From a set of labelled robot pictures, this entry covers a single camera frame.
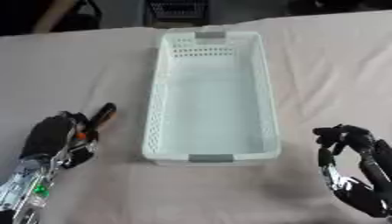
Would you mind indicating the black and orange tool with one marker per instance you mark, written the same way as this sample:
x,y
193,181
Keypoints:
x,y
103,115

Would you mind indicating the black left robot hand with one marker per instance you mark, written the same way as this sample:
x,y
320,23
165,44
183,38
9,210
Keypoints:
x,y
48,137

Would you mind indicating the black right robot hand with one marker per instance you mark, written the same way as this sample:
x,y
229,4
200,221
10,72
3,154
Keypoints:
x,y
365,192

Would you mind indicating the black slatted crate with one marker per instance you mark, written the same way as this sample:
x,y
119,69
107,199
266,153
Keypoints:
x,y
176,11

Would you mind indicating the white perforated plastic basket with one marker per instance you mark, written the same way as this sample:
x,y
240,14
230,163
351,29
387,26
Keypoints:
x,y
214,110

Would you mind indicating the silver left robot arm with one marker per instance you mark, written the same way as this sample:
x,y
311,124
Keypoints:
x,y
25,189

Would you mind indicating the black bag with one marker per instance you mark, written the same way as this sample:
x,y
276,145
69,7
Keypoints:
x,y
76,20

